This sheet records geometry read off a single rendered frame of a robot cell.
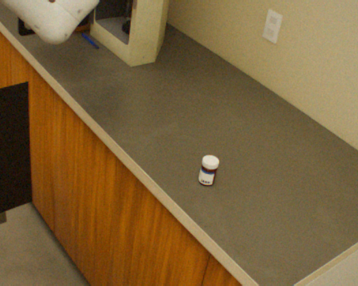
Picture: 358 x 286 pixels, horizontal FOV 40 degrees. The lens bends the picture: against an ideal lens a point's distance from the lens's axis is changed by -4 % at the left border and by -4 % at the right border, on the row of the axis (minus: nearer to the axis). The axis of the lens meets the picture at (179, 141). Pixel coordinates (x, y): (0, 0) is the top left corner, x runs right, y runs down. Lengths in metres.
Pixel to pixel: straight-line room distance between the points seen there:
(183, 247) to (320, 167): 0.49
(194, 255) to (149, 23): 0.88
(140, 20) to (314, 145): 0.74
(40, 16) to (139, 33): 0.47
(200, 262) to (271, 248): 0.21
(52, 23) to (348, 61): 0.94
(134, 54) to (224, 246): 0.91
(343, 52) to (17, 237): 1.67
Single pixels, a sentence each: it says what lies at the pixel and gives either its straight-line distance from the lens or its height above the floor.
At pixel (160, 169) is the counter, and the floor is 0.94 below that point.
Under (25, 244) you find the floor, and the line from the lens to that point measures 2.45.
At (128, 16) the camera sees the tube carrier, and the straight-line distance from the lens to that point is 1.95.
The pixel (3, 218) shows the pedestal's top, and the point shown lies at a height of 0.92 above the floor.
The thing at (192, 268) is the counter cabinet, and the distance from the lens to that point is 1.40.
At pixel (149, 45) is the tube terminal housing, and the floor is 1.02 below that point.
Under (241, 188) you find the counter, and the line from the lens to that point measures 1.39.
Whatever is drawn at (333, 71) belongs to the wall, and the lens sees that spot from 1.76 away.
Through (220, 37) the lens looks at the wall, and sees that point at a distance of 2.12.
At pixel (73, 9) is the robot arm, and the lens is 1.52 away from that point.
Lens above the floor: 1.80
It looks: 35 degrees down
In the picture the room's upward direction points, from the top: 10 degrees clockwise
